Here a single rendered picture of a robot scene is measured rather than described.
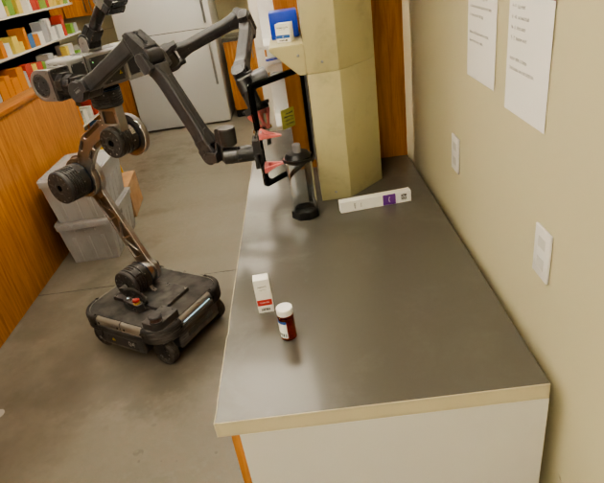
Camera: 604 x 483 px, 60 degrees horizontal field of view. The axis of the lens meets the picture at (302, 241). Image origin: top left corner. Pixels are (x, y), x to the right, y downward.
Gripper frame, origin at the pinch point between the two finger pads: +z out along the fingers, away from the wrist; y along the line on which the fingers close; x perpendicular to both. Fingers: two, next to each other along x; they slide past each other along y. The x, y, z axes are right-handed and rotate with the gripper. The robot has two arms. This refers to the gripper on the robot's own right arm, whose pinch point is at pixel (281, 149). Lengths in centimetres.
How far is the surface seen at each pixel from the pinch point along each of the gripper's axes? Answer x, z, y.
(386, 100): 46, 44, 0
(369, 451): -95, 15, -39
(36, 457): -13, -125, -120
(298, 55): 9.0, 9.9, 28.2
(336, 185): 9.0, 17.9, -19.8
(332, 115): 9.1, 19.0, 6.6
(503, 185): -56, 55, 2
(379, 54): 46, 42, 18
